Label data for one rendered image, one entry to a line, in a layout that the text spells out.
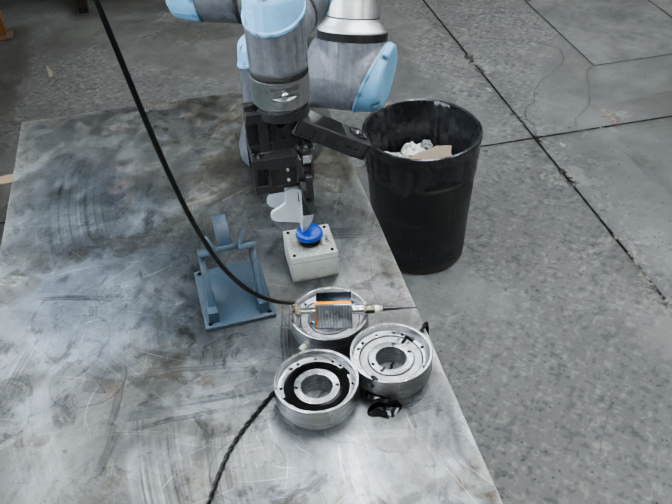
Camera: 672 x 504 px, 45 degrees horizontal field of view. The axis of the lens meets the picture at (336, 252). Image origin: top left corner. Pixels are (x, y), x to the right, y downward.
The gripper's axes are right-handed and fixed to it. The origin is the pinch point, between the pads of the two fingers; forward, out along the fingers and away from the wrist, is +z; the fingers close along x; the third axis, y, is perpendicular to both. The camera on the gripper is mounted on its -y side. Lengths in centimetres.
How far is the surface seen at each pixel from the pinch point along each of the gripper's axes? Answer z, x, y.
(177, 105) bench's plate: 8, -56, 17
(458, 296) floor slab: 88, -69, -52
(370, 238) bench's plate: 8.1, -3.8, -10.3
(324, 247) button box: 3.6, 2.0, -1.9
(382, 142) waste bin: 55, -105, -39
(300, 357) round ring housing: 4.7, 21.8, 5.5
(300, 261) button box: 4.2, 3.4, 2.0
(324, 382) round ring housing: 6.6, 25.0, 3.1
